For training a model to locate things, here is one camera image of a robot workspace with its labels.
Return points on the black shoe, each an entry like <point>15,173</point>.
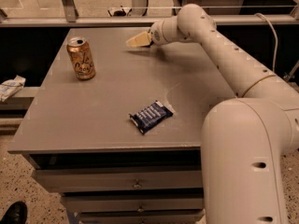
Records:
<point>16,214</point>

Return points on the top drawer with knob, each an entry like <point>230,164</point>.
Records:
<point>81,180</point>

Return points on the grey drawer cabinet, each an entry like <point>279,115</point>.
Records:
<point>73,124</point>

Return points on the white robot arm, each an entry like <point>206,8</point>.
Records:
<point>243,138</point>

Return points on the blue snack bar wrapper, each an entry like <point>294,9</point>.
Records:
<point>150,116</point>

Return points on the drawer with knob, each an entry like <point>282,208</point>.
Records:
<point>81,180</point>
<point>135,203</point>

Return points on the grey metal railing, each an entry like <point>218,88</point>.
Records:
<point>88,13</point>

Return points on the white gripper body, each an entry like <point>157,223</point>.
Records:
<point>156,34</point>

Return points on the middle drawer with knob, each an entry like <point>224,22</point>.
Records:
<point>135,203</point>

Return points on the orange soda can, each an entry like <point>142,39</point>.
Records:
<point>81,57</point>

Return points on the bottom drawer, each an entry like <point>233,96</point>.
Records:
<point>147,217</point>

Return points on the white crumpled packet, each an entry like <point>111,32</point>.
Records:
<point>10,87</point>

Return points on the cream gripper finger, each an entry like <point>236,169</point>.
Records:
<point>141,40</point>

